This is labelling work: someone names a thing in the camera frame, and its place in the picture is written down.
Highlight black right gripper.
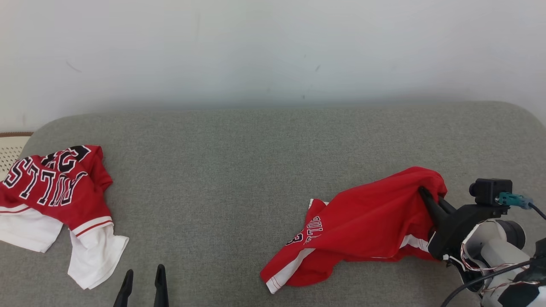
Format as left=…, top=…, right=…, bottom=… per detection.
left=418, top=187, right=509, bottom=260

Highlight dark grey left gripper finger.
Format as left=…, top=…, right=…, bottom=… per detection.
left=113, top=269, right=134, bottom=307
left=154, top=264, right=169, bottom=307

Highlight red shorts with white trim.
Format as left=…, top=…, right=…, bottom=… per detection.
left=260, top=166, right=447, bottom=295

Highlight red white Bulls jersey shirt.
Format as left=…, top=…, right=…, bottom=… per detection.
left=0, top=145, right=129, bottom=290

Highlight grey fabric sofa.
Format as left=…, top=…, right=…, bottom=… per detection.
left=0, top=101, right=546, bottom=307

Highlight cream perforated laundry basket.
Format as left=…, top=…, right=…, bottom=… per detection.
left=0, top=132, right=34, bottom=182

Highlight thin red white wires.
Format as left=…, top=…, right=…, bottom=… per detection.
left=446, top=245, right=542, bottom=295

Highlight camera cable with teal plug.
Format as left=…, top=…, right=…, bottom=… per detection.
left=496, top=192, right=546, bottom=220

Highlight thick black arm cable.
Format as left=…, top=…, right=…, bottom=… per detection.
left=441, top=261, right=534, bottom=307

